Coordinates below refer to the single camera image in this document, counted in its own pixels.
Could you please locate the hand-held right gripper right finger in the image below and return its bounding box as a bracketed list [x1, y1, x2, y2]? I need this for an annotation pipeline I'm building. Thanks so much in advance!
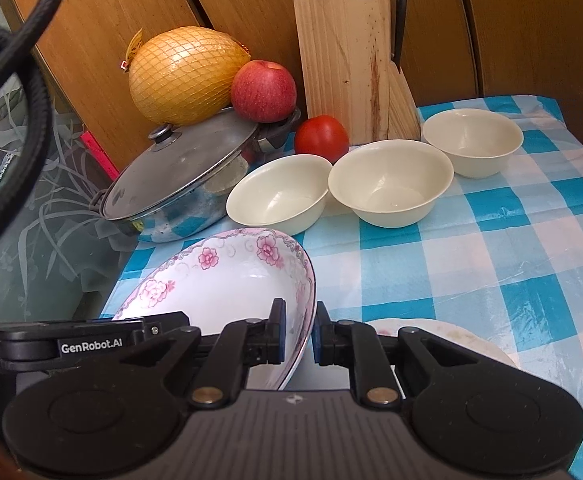
[313, 301, 477, 407]

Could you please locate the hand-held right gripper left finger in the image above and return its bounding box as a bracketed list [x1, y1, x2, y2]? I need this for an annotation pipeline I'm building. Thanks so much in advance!
[122, 299, 288, 407]

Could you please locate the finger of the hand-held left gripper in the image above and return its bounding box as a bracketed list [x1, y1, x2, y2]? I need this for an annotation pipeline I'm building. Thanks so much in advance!
[0, 311, 191, 375]

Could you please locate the pink floral white plate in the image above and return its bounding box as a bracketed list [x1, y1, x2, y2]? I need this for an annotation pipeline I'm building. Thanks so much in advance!
[112, 227, 318, 392]

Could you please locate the cream bowl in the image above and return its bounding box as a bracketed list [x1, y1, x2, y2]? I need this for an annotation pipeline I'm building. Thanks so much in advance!
[327, 140, 455, 228]
[226, 154, 333, 236]
[422, 108, 525, 179]

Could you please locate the patterned frosted glass panel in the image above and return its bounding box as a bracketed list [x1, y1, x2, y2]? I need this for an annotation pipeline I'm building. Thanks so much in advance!
[0, 0, 140, 323]

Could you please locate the plain white plate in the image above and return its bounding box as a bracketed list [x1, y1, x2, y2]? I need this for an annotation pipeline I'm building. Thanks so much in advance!
[366, 317, 518, 371]

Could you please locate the steel pot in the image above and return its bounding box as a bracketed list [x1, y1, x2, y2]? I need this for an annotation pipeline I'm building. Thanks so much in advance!
[90, 105, 302, 244]

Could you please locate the steel pot lid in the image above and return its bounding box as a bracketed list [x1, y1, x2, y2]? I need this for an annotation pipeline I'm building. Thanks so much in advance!
[100, 106, 260, 221]

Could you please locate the red tomato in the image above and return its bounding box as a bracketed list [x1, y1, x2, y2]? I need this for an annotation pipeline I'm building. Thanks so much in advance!
[294, 115, 350, 163]

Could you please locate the pink plastic board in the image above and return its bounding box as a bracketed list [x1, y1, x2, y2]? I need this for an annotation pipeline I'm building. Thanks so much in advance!
[79, 129, 121, 178]

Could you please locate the blue white checked tablecloth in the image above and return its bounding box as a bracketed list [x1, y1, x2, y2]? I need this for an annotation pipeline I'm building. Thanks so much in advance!
[99, 94, 583, 480]

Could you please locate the red apple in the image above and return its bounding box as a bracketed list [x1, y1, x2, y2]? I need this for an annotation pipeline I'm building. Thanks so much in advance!
[230, 59, 297, 123]

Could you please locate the wooden knife block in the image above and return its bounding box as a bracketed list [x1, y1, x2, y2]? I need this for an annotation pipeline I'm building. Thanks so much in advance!
[293, 0, 422, 145]

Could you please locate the pomelo in yellow net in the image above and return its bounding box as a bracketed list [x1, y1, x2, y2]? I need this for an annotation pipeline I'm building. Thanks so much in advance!
[120, 26, 252, 126]

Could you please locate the wooden cabinet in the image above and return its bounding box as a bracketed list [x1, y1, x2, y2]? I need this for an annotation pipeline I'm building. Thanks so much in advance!
[2, 0, 583, 173]

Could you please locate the black braided cable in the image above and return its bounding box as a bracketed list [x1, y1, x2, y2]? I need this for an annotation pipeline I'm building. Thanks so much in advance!
[0, 0, 73, 92]
[0, 21, 50, 258]

